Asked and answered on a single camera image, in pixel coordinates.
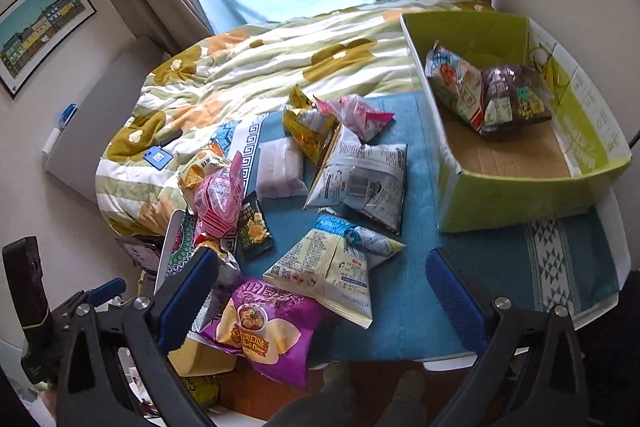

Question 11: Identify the silver crinkled snack packet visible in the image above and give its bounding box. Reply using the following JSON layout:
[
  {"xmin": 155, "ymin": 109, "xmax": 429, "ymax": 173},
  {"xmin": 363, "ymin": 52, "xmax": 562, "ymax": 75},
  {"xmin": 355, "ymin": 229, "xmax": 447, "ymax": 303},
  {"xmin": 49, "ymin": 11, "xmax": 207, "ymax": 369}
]
[{"xmin": 195, "ymin": 239, "xmax": 243, "ymax": 323}]

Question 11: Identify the purple chip packet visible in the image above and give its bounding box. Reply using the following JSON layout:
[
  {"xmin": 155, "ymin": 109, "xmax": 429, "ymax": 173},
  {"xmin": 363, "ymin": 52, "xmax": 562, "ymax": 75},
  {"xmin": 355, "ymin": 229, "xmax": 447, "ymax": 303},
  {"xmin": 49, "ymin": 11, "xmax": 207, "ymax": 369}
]
[{"xmin": 200, "ymin": 278, "xmax": 331, "ymax": 389}]

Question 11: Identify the pink white snack packet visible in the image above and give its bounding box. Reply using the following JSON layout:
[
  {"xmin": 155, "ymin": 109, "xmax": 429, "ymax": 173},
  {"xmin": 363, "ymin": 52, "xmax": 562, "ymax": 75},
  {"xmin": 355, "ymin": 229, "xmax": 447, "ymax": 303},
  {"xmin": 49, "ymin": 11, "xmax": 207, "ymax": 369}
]
[{"xmin": 314, "ymin": 93, "xmax": 396, "ymax": 144}]

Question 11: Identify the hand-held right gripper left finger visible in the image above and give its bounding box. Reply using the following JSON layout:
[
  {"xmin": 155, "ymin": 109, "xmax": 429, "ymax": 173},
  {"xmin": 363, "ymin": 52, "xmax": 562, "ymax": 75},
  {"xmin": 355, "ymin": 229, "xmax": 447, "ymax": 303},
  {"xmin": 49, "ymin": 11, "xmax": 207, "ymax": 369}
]
[{"xmin": 55, "ymin": 247, "xmax": 221, "ymax": 427}]

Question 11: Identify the floral blanket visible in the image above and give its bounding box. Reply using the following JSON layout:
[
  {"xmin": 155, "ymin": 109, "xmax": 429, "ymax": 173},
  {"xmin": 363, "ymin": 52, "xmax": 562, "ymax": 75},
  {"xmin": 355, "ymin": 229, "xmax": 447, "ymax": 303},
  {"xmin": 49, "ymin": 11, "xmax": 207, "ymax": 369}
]
[{"xmin": 95, "ymin": 0, "xmax": 496, "ymax": 238}]

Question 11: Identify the dark yellow snack packet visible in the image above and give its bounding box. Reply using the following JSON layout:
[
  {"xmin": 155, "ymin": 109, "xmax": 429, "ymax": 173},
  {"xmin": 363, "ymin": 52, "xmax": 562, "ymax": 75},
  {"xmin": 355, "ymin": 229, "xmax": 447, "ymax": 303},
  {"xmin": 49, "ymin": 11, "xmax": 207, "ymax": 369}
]
[{"xmin": 177, "ymin": 374, "xmax": 221, "ymax": 410}]

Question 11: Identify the translucent white snack packet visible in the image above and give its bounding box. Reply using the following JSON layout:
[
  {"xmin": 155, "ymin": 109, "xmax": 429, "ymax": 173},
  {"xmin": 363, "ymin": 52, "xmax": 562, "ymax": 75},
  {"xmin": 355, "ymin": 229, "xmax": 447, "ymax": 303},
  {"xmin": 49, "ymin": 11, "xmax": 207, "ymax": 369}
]
[{"xmin": 256, "ymin": 137, "xmax": 306, "ymax": 199}]

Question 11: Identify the white furniture panel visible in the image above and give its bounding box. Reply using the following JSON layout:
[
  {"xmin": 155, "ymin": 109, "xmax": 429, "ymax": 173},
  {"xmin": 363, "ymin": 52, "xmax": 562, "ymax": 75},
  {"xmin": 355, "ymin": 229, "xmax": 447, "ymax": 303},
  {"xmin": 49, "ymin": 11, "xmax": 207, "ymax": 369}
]
[{"xmin": 42, "ymin": 36, "xmax": 166, "ymax": 208}]

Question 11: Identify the red white blue snack packet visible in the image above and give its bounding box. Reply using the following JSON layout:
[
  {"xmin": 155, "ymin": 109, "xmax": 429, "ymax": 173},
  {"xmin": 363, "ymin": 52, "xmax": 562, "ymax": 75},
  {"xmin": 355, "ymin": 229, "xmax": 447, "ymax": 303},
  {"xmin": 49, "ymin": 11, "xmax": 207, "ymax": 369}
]
[{"xmin": 424, "ymin": 41, "xmax": 488, "ymax": 135}]

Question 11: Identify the blue white small object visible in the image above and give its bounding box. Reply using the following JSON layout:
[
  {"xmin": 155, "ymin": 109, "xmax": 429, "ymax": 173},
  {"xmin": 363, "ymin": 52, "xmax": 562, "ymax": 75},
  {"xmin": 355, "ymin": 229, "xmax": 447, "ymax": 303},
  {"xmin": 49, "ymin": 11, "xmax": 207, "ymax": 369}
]
[{"xmin": 56, "ymin": 103, "xmax": 78, "ymax": 128}]

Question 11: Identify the gold yellow snack packet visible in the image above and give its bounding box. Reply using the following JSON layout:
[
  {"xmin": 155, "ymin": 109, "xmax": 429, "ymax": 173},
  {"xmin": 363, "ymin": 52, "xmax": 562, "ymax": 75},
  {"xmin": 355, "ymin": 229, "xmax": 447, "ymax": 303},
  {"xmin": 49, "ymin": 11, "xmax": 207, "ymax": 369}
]
[{"xmin": 281, "ymin": 84, "xmax": 341, "ymax": 165}]

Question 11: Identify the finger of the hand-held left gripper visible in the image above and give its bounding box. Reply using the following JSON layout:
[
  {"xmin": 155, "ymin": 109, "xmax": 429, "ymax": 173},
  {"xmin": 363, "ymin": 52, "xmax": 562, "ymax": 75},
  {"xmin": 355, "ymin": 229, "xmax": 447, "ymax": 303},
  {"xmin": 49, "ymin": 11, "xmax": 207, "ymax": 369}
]
[{"xmin": 54, "ymin": 278, "xmax": 127, "ymax": 323}]

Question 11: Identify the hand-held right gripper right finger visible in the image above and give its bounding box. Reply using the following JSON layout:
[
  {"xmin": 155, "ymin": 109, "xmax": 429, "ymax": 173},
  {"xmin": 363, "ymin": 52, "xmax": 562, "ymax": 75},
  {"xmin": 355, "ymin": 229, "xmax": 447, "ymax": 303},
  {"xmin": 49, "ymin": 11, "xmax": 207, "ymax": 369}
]
[{"xmin": 425, "ymin": 247, "xmax": 588, "ymax": 427}]

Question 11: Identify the framed wall poster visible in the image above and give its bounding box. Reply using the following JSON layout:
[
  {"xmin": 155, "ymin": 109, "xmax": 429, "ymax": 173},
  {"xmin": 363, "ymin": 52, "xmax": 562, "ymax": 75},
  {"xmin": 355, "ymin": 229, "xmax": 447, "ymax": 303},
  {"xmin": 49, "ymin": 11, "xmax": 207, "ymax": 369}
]
[{"xmin": 0, "ymin": 0, "xmax": 97, "ymax": 100}]

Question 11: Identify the dark green cracker packet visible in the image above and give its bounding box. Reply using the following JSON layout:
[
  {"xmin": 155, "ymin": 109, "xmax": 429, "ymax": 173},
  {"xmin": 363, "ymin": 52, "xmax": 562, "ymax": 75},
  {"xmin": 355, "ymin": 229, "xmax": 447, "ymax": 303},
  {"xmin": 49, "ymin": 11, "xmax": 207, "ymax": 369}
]
[{"xmin": 235, "ymin": 191, "xmax": 276, "ymax": 264}]

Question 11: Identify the dark purple snack packet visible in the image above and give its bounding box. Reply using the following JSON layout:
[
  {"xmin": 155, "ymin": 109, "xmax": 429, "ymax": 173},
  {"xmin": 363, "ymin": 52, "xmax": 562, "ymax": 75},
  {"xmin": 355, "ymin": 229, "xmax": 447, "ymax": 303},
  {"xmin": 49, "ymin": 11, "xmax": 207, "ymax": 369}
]
[{"xmin": 480, "ymin": 63, "xmax": 553, "ymax": 135}]

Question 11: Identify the person's right foot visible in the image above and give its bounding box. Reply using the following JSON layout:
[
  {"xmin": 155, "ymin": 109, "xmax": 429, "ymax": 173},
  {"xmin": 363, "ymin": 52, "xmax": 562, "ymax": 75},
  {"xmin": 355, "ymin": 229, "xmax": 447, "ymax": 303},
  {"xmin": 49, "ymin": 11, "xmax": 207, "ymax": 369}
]
[{"xmin": 387, "ymin": 369, "xmax": 428, "ymax": 427}]

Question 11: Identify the blue card tag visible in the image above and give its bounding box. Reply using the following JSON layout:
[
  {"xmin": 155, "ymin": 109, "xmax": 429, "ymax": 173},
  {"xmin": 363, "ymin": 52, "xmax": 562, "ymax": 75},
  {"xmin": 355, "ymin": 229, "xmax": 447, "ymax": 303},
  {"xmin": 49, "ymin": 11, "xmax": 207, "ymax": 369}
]
[{"xmin": 142, "ymin": 146, "xmax": 171, "ymax": 168}]

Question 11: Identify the plain yellow snack packet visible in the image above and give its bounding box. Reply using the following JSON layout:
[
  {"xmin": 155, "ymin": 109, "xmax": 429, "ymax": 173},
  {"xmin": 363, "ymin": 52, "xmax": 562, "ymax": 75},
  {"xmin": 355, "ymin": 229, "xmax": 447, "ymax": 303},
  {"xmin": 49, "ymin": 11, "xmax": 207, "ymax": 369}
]
[{"xmin": 167, "ymin": 334, "xmax": 238, "ymax": 378}]

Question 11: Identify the green cardboard box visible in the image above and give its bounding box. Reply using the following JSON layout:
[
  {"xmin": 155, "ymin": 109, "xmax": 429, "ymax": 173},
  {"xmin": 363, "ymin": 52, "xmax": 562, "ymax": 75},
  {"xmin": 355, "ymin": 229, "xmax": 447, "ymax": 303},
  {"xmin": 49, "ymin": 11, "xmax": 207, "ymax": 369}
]
[{"xmin": 400, "ymin": 12, "xmax": 633, "ymax": 235}]

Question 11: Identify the yellow white snack packet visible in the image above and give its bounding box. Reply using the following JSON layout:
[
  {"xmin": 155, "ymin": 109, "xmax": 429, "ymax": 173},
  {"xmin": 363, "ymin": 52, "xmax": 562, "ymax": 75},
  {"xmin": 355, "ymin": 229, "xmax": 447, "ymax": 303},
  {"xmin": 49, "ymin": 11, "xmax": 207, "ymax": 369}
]
[{"xmin": 178, "ymin": 146, "xmax": 233, "ymax": 208}]

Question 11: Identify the large silver snack packet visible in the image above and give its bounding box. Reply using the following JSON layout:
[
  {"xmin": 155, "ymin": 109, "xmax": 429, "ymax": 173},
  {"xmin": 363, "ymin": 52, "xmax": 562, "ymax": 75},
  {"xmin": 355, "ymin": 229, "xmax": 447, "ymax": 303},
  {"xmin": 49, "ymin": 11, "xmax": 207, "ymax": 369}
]
[{"xmin": 303, "ymin": 124, "xmax": 408, "ymax": 237}]

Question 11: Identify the pink striped snack packet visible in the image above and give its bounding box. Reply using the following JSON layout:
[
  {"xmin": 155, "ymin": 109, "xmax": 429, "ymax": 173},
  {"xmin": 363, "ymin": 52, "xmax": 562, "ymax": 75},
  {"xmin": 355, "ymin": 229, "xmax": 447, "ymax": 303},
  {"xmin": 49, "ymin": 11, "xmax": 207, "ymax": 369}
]
[{"xmin": 192, "ymin": 152, "xmax": 246, "ymax": 248}]

